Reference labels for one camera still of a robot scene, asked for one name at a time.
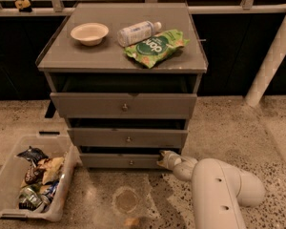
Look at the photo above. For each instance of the brown snack packet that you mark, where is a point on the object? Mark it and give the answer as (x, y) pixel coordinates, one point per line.
(33, 175)

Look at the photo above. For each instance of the clear plastic bottle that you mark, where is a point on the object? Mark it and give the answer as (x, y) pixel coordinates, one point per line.
(137, 32)

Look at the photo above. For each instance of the white diagonal pipe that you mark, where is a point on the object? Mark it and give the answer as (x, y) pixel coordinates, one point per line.
(269, 67)

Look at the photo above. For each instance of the grey middle drawer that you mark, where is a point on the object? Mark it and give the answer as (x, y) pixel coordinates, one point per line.
(138, 138)

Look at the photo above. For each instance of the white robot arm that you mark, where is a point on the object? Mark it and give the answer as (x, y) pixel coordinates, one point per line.
(218, 189)

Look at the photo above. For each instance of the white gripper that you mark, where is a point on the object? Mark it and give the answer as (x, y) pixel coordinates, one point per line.
(171, 159)

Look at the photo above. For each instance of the blue soda can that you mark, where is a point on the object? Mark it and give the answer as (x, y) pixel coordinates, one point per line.
(48, 195)

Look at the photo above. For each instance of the grey drawer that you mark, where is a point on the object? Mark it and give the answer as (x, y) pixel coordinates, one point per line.
(101, 105)
(120, 161)
(138, 138)

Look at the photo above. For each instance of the grey top drawer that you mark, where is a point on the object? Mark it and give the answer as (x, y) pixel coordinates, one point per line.
(101, 105)

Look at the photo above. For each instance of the grey drawer cabinet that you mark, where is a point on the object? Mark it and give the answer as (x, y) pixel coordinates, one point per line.
(71, 67)

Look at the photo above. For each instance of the yellow chip bag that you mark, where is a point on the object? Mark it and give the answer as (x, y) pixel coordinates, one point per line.
(51, 168)

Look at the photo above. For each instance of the small yellow black figure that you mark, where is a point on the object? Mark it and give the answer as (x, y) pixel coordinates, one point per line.
(23, 5)

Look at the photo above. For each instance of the dark blue snack bag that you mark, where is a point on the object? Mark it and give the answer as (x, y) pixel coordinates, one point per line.
(34, 155)

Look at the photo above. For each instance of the clear plastic bin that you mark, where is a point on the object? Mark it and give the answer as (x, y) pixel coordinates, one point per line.
(14, 169)

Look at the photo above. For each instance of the white paper bowl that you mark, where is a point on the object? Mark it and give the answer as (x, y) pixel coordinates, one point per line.
(90, 34)

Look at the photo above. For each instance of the grey bottom drawer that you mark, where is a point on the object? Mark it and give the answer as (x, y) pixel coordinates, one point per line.
(120, 161)

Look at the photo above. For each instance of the green snack bag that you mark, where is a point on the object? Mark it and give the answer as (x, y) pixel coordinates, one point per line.
(157, 48)

